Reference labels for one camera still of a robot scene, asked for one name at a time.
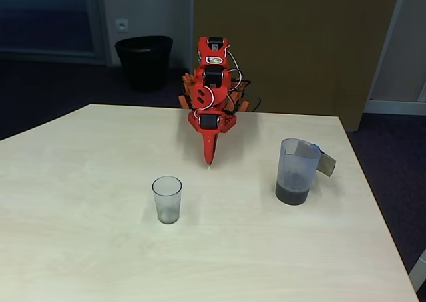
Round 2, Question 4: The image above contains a black trash bin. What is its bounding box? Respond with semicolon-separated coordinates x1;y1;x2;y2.
114;35;174;92

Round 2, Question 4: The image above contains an orange table clamp with ring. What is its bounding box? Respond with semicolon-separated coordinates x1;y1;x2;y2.
178;73;204;112

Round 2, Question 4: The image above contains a grey window frame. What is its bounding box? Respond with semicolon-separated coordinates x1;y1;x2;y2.
0;0;110;65

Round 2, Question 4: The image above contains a clear pitcher with cardboard handle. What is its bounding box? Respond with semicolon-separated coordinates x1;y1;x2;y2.
275;137;337;204

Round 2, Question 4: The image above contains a brown pin board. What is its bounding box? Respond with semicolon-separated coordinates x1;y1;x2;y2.
192;0;402;132

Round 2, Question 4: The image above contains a grey furniture corner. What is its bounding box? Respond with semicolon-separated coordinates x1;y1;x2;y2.
408;248;426;293

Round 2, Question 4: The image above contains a clear plastic cup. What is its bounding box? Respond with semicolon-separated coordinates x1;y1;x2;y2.
152;176;183;226

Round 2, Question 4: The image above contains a black cable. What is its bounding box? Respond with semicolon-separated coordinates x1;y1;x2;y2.
232;78;262;113

